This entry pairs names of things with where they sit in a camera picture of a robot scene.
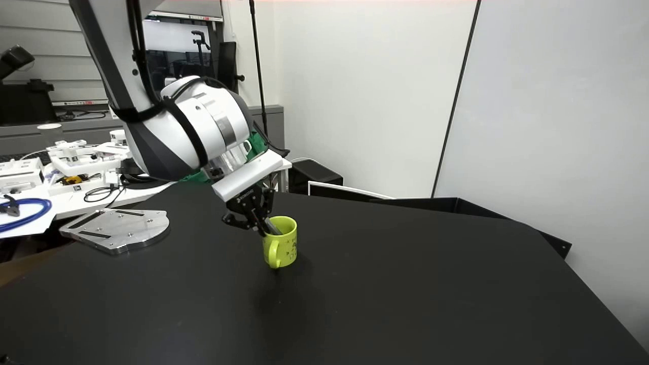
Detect white cluttered table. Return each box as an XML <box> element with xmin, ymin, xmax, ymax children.
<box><xmin>0</xmin><ymin>138</ymin><xmax>294</xmax><ymax>238</ymax></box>

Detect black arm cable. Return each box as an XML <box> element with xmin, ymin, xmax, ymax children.
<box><xmin>123</xmin><ymin>0</ymin><xmax>212</xmax><ymax>170</ymax></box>

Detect black vertical pole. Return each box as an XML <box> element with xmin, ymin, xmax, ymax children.
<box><xmin>248</xmin><ymin>0</ymin><xmax>272</xmax><ymax>148</ymax></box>

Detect thin black cable loop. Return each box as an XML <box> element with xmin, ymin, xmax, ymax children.
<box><xmin>81</xmin><ymin>183</ymin><xmax>128</xmax><ymax>208</ymax></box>

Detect lime green mug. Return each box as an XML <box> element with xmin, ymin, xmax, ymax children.
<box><xmin>262</xmin><ymin>215</ymin><xmax>300</xmax><ymax>271</ymax></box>

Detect white cup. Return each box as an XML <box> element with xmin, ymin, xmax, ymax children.
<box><xmin>107</xmin><ymin>127</ymin><xmax>131</xmax><ymax>148</ymax></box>

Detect white flat device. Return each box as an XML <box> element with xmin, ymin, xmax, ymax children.
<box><xmin>0</xmin><ymin>158</ymin><xmax>45</xmax><ymax>197</ymax></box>

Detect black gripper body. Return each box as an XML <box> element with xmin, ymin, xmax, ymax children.
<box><xmin>232</xmin><ymin>174</ymin><xmax>281</xmax><ymax>215</ymax></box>

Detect black headphones and cables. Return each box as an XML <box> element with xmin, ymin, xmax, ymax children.
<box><xmin>119</xmin><ymin>170</ymin><xmax>173</xmax><ymax>189</ymax></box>

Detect blue hose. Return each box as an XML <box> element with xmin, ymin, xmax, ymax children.
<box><xmin>0</xmin><ymin>194</ymin><xmax>55</xmax><ymax>234</ymax></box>

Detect grey counter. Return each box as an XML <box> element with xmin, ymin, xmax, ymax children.
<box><xmin>0</xmin><ymin>103</ymin><xmax>286</xmax><ymax>161</ymax></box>

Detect black slanted pole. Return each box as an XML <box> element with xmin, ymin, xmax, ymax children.
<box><xmin>430</xmin><ymin>0</ymin><xmax>485</xmax><ymax>199</ymax></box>

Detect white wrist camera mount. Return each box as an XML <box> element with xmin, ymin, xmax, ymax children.
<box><xmin>212</xmin><ymin>148</ymin><xmax>294</xmax><ymax>204</ymax></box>

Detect black tripod stand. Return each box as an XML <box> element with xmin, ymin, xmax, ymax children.
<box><xmin>188</xmin><ymin>27</ymin><xmax>219</xmax><ymax>80</ymax></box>

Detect white plastic equipment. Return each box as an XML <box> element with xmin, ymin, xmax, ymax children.
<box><xmin>45</xmin><ymin>138</ymin><xmax>138</xmax><ymax>184</ymax></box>

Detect grey metal plate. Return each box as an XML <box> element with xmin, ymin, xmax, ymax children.
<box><xmin>57</xmin><ymin>206</ymin><xmax>171</xmax><ymax>255</ymax></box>

